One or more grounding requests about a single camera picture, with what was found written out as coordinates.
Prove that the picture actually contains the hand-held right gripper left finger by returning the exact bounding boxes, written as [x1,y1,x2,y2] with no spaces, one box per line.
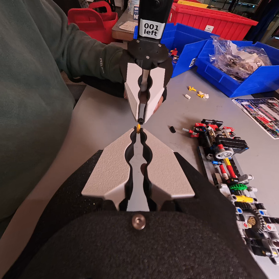
[81,128,138,211]

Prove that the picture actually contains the lego instruction booklet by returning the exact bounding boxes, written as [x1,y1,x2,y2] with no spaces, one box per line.
[232,97,279,140]

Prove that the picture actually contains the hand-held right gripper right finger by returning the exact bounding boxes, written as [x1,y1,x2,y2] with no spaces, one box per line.
[140,128,195,211]

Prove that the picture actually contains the crumpled clear plastic bag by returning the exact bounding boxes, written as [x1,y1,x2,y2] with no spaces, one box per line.
[209,35,273,82]

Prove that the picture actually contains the white canister with blue label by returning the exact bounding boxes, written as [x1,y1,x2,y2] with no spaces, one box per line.
[127,0,140,21]

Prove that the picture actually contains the blue plastic bin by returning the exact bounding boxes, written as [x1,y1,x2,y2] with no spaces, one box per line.
[195,39,279,98]
[133,23,219,78]

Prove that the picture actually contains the red tote caddy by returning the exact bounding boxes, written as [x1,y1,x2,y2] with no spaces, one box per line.
[68,1,119,44]

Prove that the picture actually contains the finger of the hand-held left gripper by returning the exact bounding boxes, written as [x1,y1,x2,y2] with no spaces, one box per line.
[143,66,165,122]
[124,62,144,120]

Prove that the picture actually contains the person's left forearm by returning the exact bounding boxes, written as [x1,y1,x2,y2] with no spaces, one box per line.
[51,22,127,98]

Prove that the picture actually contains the sheet of paper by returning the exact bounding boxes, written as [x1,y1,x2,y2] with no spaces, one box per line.
[118,21,136,31]

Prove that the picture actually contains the person's left hand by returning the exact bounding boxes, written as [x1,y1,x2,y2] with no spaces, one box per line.
[152,95,164,115]

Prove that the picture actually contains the lego vehicle chassis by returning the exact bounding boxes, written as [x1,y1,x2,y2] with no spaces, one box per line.
[183,119,279,265]

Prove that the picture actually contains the yellow plastic bin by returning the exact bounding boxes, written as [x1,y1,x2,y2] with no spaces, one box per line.
[177,0,209,9]

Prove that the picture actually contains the red plastic crate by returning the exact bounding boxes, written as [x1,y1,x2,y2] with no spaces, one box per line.
[169,2,259,42]

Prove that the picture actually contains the tan wooden table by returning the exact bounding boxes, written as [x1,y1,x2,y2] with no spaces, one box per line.
[112,10,140,41]

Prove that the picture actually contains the person's green sweatshirt torso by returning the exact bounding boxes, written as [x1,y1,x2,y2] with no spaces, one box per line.
[0,0,77,236]

